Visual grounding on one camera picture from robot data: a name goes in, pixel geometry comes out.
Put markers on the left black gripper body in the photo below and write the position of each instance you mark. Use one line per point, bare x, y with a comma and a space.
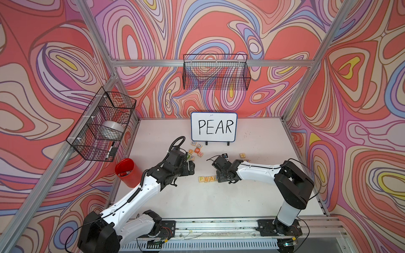
185, 170

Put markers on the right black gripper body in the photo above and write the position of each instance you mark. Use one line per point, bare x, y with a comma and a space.
221, 176

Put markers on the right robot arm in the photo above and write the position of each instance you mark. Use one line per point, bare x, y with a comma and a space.
294, 185

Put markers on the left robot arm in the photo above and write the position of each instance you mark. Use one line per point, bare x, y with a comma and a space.
114, 227

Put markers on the white board reading PEAR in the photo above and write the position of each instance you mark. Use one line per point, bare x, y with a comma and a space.
213, 126

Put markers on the red plastic cup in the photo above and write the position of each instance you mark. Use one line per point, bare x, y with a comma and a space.
128, 172

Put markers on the white tape roll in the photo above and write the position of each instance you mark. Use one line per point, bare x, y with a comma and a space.
111, 130

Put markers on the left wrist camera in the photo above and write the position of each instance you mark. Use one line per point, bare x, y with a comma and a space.
179, 149

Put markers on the black wire basket left wall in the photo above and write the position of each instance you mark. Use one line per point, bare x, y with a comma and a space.
98, 134

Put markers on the black wire basket wall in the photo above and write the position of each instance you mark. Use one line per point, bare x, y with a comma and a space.
98, 134
216, 71

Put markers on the black wire basket back wall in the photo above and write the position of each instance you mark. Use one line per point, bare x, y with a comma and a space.
216, 71

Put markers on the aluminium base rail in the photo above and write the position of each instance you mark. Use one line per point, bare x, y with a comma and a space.
319, 235

